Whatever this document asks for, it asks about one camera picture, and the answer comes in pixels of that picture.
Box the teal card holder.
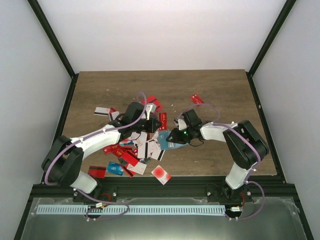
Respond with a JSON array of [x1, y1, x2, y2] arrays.
[[156, 129, 187, 151]]

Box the red VIP card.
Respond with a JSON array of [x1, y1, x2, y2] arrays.
[[158, 112, 168, 131]]

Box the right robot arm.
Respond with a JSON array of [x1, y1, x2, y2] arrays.
[[166, 109, 270, 202]]

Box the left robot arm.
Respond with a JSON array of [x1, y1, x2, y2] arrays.
[[41, 102, 161, 202]]

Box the white card red print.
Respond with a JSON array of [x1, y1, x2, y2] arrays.
[[150, 131, 159, 143]]

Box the white magnetic stripe card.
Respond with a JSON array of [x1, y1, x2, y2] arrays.
[[150, 149, 165, 161]]

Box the large white card pile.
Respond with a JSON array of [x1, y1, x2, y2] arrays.
[[128, 131, 148, 147]]

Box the red magnetic stripe card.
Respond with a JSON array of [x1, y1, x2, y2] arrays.
[[146, 95, 163, 113]]

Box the white card red circle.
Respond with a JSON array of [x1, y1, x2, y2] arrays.
[[151, 165, 172, 185]]

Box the red card in pile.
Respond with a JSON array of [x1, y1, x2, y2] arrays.
[[121, 150, 139, 167]]

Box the white card bottom centre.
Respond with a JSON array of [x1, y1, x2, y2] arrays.
[[126, 162, 147, 175]]

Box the red card far right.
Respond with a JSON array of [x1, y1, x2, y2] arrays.
[[189, 94, 205, 107]]

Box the white striped card left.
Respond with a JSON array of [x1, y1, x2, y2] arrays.
[[93, 107, 110, 116]]

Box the blue card bottom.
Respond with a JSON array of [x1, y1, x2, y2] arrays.
[[106, 161, 124, 176]]

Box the dark red striped card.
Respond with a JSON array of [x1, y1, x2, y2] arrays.
[[88, 165, 107, 179]]

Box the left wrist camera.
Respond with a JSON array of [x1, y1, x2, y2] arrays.
[[145, 103, 157, 120]]

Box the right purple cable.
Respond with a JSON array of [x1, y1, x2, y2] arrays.
[[176, 103, 266, 222]]

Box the purple cable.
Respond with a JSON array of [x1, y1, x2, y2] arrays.
[[176, 103, 266, 222], [44, 91, 148, 222]]

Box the black aluminium frame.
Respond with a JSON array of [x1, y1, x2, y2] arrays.
[[14, 0, 314, 240]]

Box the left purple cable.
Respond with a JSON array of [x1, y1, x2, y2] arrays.
[[44, 91, 148, 222]]

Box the light blue slotted rail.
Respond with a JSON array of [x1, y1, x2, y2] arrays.
[[36, 204, 226, 216]]

